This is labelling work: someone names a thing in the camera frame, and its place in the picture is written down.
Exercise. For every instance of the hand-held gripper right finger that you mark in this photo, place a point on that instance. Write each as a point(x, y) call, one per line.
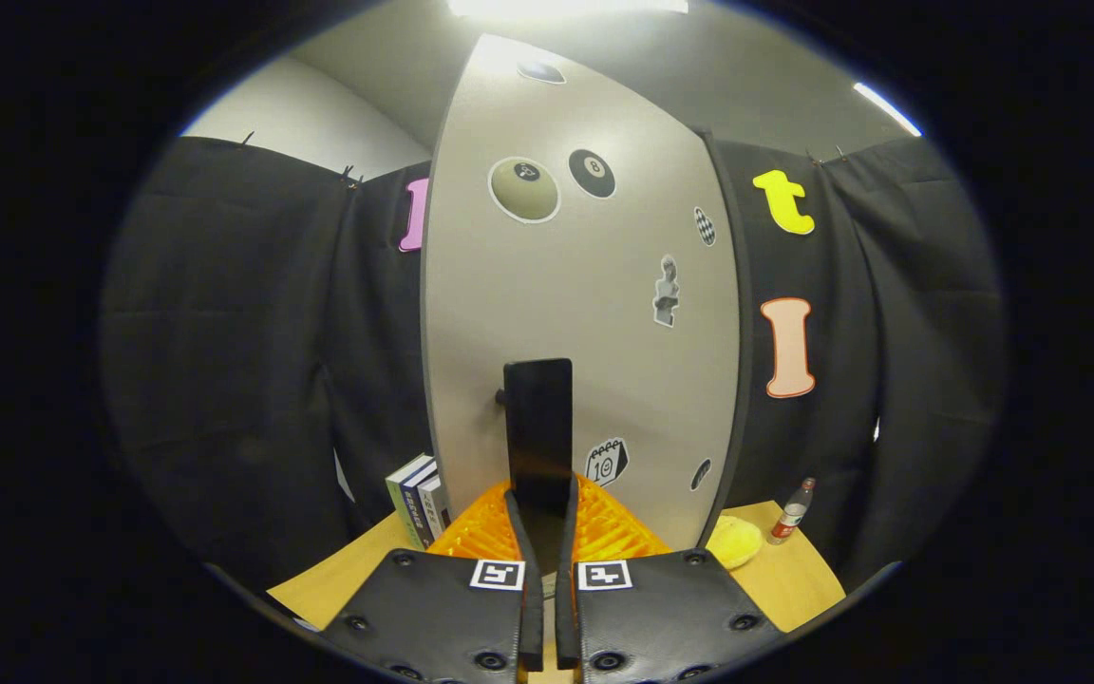
point(661, 617)

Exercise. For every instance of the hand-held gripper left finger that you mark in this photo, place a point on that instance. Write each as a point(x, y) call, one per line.
point(433, 617)

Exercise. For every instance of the dark grey shoe cabinet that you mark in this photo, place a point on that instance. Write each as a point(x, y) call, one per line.
point(746, 332)

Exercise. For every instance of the yellow textured bun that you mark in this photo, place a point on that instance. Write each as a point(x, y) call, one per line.
point(735, 541)

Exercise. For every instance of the white cover book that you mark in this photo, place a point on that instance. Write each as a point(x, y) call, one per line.
point(435, 508)

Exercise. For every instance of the dark blue spine book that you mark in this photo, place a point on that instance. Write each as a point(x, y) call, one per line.
point(419, 508)

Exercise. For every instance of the green spine book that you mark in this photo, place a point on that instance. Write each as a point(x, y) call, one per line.
point(403, 499)

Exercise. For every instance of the small red label bottle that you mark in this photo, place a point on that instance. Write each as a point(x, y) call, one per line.
point(791, 515)

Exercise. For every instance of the black backdrop cloth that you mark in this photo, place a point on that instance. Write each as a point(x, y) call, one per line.
point(224, 361)

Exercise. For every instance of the large ceiling light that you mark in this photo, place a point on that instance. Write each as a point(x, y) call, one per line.
point(566, 7)

